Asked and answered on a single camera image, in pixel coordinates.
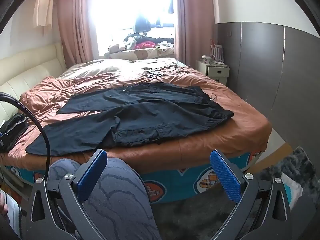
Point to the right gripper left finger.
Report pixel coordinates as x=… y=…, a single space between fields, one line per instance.
x=73 y=189

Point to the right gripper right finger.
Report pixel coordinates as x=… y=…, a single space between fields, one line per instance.
x=262 y=209

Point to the black pants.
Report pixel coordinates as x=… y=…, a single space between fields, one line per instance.
x=134 y=115

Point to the person's left hand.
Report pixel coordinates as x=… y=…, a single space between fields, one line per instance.
x=3 y=205

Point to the black bag on bed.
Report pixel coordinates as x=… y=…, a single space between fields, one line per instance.
x=11 y=131

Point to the cream padded headboard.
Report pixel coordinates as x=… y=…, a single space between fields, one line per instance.
x=24 y=70

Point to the dark grey wardrobe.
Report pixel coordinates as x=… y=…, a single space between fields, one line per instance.
x=276 y=70

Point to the white bedside cabinet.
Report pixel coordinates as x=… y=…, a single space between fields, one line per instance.
x=217 y=72

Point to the striped bag on cabinet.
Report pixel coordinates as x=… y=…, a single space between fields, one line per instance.
x=216 y=53

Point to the beige patterned pillow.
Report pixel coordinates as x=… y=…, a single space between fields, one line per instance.
x=143 y=54

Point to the pile of clothes on sill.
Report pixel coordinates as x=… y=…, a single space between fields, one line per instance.
x=139 y=39

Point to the left pink curtain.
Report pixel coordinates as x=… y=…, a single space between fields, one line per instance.
x=74 y=30

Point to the pink curtain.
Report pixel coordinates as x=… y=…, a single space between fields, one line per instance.
x=74 y=30
x=194 y=28

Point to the right pink curtain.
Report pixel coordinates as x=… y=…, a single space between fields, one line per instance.
x=194 y=28

